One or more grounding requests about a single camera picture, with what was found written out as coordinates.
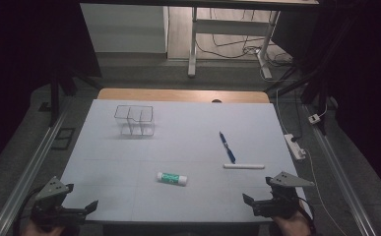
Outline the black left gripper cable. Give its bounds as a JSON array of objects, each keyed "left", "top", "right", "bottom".
[{"left": 12, "top": 185, "right": 48, "bottom": 236}]

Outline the tangle of floor cables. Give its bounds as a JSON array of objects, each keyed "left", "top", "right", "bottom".
[{"left": 196, "top": 9, "right": 294, "bottom": 67}]

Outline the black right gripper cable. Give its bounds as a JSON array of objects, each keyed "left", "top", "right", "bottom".
[{"left": 294, "top": 196, "right": 318, "bottom": 236}]

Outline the white power strip cable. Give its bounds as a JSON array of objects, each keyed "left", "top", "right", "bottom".
[{"left": 302, "top": 148, "right": 349, "bottom": 236}]

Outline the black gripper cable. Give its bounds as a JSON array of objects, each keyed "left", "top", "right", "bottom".
[
  {"left": 12, "top": 185, "right": 48, "bottom": 236},
  {"left": 294, "top": 196, "right": 318, "bottom": 236}
]

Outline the white cabinet panel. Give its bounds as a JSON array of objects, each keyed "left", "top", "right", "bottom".
[{"left": 80, "top": 3, "right": 169, "bottom": 54}]

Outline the clear plastic organizer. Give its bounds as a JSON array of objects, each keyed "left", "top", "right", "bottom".
[{"left": 113, "top": 104, "right": 156, "bottom": 138}]

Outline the green label glue stick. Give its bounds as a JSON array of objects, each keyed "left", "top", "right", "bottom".
[{"left": 156, "top": 171, "right": 189, "bottom": 187}]

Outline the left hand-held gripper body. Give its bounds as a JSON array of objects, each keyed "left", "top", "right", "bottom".
[{"left": 30, "top": 176, "right": 88, "bottom": 227}]

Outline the white pen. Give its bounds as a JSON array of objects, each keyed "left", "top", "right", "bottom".
[{"left": 222, "top": 163, "right": 266, "bottom": 170}]

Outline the black metal stand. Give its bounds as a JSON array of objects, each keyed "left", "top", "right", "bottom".
[
  {"left": 265, "top": 65, "right": 331, "bottom": 136},
  {"left": 48, "top": 65, "right": 103, "bottom": 127}
]

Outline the blue pen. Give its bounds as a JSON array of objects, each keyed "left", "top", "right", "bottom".
[{"left": 219, "top": 131, "right": 237, "bottom": 164}]

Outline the wooden table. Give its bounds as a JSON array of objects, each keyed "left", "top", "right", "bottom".
[{"left": 96, "top": 88, "right": 271, "bottom": 104}]

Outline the white table cover sheet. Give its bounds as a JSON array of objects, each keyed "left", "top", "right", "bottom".
[{"left": 60, "top": 98, "right": 309, "bottom": 224}]

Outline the person's right hand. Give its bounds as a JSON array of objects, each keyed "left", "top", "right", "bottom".
[{"left": 271, "top": 209, "right": 314, "bottom": 236}]

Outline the person's left hand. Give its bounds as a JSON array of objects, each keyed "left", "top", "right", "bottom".
[{"left": 20, "top": 217, "right": 81, "bottom": 236}]

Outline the thin white cable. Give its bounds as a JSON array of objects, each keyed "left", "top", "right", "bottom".
[{"left": 275, "top": 88, "right": 289, "bottom": 136}]

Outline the black floor frame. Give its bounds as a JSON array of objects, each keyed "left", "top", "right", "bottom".
[{"left": 51, "top": 127, "right": 76, "bottom": 151}]

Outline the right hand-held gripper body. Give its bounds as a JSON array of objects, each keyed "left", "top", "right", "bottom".
[{"left": 252, "top": 171, "right": 316, "bottom": 220}]

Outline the aluminium rail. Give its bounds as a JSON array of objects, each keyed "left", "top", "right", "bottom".
[
  {"left": 304, "top": 104, "right": 379, "bottom": 236},
  {"left": 0, "top": 107, "right": 71, "bottom": 236}
]

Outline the white power strip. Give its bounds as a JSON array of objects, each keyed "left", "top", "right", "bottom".
[{"left": 284, "top": 133, "right": 307, "bottom": 161}]

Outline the white desk frame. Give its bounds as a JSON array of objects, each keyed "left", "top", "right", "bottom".
[{"left": 187, "top": 6, "right": 282, "bottom": 80}]

